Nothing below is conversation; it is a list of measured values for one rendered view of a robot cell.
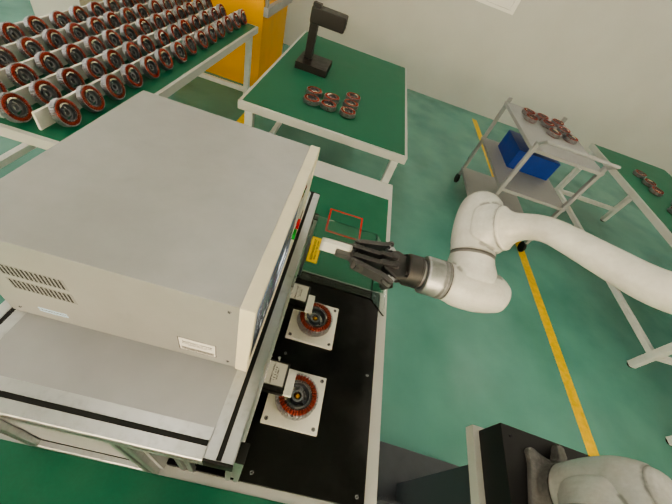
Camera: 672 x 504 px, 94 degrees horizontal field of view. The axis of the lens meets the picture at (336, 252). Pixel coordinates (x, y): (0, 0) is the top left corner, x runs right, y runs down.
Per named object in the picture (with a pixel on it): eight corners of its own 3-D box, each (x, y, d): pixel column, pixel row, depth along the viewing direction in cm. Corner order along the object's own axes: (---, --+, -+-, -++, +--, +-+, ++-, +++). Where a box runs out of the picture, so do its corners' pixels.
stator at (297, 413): (319, 382, 90) (322, 378, 87) (311, 425, 82) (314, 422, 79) (281, 373, 89) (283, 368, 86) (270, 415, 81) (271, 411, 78)
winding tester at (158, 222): (303, 214, 84) (320, 147, 69) (246, 372, 54) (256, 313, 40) (157, 168, 81) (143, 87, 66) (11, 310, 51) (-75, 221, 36)
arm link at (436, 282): (431, 276, 79) (410, 269, 78) (451, 253, 72) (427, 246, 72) (434, 306, 73) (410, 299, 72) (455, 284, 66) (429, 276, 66)
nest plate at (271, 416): (325, 379, 92) (326, 378, 91) (315, 436, 82) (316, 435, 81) (276, 366, 91) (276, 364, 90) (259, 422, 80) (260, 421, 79)
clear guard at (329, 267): (387, 252, 100) (394, 239, 95) (383, 316, 83) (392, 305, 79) (288, 221, 97) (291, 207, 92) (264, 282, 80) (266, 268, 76)
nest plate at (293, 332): (338, 310, 109) (339, 308, 108) (330, 350, 98) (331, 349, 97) (296, 298, 107) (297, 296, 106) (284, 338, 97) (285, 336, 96)
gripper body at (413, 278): (413, 297, 72) (375, 285, 71) (412, 269, 78) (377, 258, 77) (428, 278, 66) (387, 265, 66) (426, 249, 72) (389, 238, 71)
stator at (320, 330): (331, 310, 106) (334, 305, 104) (328, 341, 99) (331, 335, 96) (299, 303, 105) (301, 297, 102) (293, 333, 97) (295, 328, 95)
